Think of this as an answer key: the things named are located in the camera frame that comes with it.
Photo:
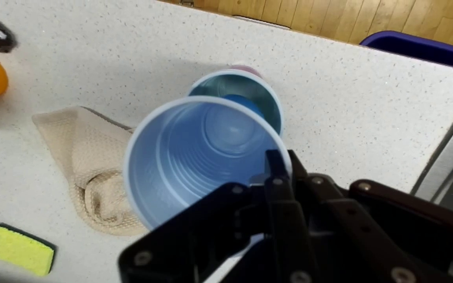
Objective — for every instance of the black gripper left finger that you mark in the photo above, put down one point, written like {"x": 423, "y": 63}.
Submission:
{"x": 211, "y": 229}

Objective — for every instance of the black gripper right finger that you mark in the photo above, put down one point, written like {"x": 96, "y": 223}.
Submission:
{"x": 384, "y": 229}

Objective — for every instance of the blue plastic cup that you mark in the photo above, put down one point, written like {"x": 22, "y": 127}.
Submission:
{"x": 184, "y": 157}

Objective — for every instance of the green plastic cup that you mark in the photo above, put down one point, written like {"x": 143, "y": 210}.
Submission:
{"x": 213, "y": 86}

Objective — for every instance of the beige folded cloth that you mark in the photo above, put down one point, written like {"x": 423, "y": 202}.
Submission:
{"x": 90, "y": 157}

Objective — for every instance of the blue plastic bin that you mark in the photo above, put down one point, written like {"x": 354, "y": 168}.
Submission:
{"x": 425, "y": 48}

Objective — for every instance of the yellow sponge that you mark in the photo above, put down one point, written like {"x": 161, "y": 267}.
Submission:
{"x": 22, "y": 250}

